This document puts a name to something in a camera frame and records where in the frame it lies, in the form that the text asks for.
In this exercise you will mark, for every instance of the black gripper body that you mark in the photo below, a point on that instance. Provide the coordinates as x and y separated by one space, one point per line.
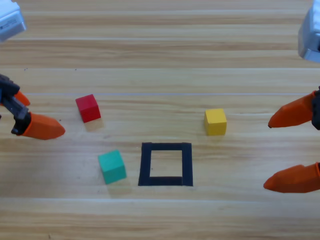
10 92
317 112

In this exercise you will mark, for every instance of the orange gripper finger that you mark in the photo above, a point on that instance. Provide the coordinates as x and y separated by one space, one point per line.
42 127
292 115
292 180
23 98

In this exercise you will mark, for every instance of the red wooden block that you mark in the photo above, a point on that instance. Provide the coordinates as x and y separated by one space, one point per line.
88 110

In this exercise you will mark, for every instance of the yellow wooden block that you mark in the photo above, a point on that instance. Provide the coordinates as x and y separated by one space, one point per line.
215 122

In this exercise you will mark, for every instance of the green wooden block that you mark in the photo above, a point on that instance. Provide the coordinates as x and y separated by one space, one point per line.
112 167

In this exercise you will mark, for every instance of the black tape square outline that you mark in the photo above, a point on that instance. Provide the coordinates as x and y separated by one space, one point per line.
146 162

